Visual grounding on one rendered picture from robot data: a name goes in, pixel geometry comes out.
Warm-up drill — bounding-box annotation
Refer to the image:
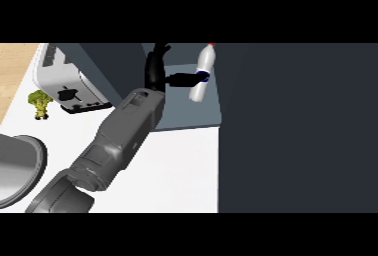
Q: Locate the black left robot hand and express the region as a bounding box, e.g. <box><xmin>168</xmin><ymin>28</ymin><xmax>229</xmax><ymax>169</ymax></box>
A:
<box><xmin>143</xmin><ymin>42</ymin><xmax>204</xmax><ymax>93</ymax></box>

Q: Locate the grey open cabinet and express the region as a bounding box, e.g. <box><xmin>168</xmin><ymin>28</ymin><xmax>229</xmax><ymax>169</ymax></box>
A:
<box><xmin>54</xmin><ymin>42</ymin><xmax>223</xmax><ymax>133</ymax></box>

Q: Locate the white plastic water bottle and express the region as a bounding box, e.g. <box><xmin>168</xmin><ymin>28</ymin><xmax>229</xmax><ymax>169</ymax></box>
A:
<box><xmin>187</xmin><ymin>42</ymin><xmax>217</xmax><ymax>103</ymax></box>

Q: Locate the dark grey cabinet door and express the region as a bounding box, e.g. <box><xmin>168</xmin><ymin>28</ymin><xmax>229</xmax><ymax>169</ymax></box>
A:
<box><xmin>212</xmin><ymin>42</ymin><xmax>378</xmax><ymax>214</ymax></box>

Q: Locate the white toaster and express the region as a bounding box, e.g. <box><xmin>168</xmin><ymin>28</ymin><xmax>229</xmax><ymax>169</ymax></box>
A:
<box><xmin>32</xmin><ymin>43</ymin><xmax>114</xmax><ymax>115</ymax></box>

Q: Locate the green broccoli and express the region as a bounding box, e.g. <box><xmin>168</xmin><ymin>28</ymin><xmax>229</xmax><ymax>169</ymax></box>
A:
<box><xmin>26</xmin><ymin>89</ymin><xmax>54</xmax><ymax>121</ymax></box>

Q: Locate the grey round sink basin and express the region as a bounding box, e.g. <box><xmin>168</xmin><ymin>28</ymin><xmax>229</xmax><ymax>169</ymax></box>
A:
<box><xmin>0</xmin><ymin>134</ymin><xmax>49</xmax><ymax>210</ymax></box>

